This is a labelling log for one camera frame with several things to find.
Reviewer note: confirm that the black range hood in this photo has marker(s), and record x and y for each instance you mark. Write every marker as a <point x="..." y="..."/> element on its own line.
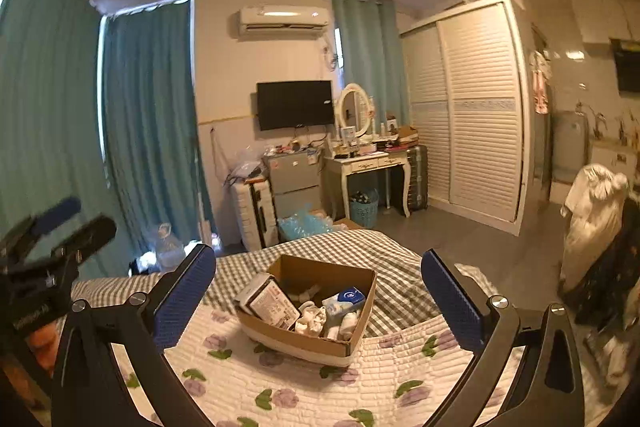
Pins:
<point x="627" y="64"/>

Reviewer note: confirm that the clear plastic bag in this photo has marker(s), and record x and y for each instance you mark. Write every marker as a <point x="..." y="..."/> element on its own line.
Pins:
<point x="247" y="167"/>

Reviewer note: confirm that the blue and white tissue packet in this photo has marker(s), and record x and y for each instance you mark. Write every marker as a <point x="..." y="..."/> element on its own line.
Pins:
<point x="347" y="299"/>

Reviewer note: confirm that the small cardboard box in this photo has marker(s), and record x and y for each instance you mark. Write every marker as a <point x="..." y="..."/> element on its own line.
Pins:
<point x="407" y="135"/>

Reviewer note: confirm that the white packaged box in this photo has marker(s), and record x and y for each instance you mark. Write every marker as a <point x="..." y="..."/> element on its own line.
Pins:
<point x="272" y="304"/>

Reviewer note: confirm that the grey mini fridge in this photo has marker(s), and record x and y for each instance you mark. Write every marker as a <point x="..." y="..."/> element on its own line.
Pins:
<point x="292" y="187"/>

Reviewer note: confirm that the white cloth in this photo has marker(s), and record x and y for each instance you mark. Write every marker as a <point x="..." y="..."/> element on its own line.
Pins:
<point x="307" y="293"/>

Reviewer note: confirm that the blue plastic bags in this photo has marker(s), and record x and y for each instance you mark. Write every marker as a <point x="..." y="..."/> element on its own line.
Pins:
<point x="305" y="224"/>

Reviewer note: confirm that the white louvred wardrobe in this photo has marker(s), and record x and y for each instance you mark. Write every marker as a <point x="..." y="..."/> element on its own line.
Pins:
<point x="475" y="117"/>

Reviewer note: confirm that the wide teal curtain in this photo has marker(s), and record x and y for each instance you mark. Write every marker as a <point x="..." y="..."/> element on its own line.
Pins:
<point x="45" y="132"/>

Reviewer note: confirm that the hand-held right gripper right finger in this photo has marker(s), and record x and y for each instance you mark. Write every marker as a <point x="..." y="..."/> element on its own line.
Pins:
<point x="452" y="302"/>

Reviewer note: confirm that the white air conditioner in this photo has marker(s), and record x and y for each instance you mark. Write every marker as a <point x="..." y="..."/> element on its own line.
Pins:
<point x="282" y="22"/>

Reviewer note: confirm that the clear water jug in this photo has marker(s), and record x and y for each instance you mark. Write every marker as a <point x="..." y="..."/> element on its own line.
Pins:
<point x="167" y="247"/>

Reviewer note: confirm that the blue laundry basket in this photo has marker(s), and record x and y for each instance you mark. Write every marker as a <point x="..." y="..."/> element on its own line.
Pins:
<point x="364" y="209"/>

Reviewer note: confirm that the white sock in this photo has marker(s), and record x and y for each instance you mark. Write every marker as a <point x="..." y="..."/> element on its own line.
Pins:
<point x="310" y="318"/>
<point x="341" y="324"/>

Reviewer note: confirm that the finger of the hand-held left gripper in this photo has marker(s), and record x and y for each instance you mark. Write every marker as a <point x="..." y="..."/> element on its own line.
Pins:
<point x="57" y="214"/>
<point x="92" y="232"/>

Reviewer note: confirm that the small photo frame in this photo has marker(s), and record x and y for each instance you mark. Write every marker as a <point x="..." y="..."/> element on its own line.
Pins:
<point x="348" y="133"/>

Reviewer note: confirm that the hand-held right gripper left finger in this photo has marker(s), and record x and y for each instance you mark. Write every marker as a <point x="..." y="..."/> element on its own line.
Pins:
<point x="185" y="302"/>

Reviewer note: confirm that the person's left hand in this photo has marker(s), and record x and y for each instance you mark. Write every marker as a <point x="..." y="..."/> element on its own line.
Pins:
<point x="44" y="344"/>

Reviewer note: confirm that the silver suitcase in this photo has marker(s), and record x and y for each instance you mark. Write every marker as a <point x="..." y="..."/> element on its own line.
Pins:
<point x="416" y="179"/>

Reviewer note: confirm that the white dressing table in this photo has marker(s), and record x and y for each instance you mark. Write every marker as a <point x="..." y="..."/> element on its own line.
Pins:
<point x="367" y="163"/>

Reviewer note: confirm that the brown cardboard box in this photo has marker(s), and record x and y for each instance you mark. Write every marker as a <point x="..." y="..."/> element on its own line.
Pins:
<point x="300" y="347"/>

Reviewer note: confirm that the black wall television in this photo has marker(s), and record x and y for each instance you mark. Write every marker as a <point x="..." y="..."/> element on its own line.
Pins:
<point x="295" y="105"/>

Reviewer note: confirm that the grey checked blanket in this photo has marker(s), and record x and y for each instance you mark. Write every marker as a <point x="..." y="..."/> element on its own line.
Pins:
<point x="320" y="244"/>

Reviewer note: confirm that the white ribbed suitcase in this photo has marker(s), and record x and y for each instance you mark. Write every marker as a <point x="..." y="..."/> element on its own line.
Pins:
<point x="252" y="217"/>

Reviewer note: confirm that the teal window curtain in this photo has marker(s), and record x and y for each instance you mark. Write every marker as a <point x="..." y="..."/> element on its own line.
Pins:
<point x="150" y="117"/>

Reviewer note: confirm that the white wall cabinets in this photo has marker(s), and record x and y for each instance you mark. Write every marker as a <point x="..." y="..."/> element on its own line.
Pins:
<point x="605" y="19"/>

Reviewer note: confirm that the oval white vanity mirror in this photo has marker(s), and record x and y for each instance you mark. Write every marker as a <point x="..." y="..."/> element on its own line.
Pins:
<point x="354" y="107"/>

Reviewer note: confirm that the pink hanging clothes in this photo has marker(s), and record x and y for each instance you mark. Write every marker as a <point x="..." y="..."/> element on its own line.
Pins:
<point x="540" y="82"/>

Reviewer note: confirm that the grey washing machine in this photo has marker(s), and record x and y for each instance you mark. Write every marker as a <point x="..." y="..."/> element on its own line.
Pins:
<point x="567" y="147"/>

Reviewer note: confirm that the narrow light teal curtain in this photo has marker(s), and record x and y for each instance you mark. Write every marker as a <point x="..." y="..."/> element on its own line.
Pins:
<point x="365" y="57"/>

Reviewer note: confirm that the floral quilted bed mat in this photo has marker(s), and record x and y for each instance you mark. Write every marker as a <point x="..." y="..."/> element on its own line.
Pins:
<point x="300" y="387"/>

